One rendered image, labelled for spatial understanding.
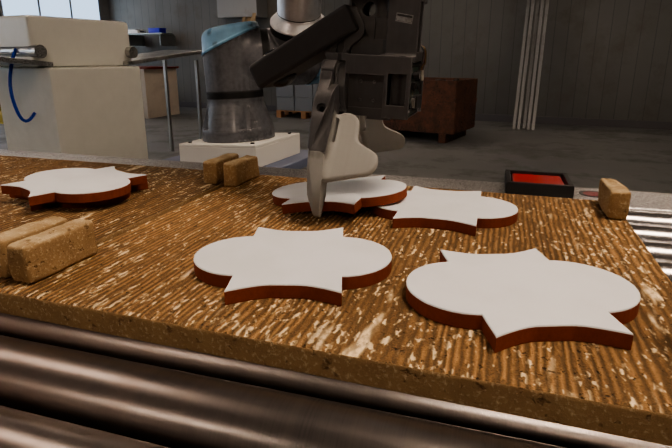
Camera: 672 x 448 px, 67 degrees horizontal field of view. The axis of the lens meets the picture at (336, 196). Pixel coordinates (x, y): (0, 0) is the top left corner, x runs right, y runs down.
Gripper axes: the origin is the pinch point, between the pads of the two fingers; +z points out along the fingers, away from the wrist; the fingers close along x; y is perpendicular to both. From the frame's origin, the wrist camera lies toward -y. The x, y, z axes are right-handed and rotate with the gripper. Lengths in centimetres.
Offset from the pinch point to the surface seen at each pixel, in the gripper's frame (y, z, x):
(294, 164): -24, 9, 47
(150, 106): -591, 106, 730
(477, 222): 13.9, -0.5, -3.6
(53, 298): -9.6, 1.0, -25.3
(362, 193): 3.4, -1.4, -2.5
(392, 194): 6.2, -1.6, -2.5
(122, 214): -17.6, 1.5, -10.0
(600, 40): 141, -39, 863
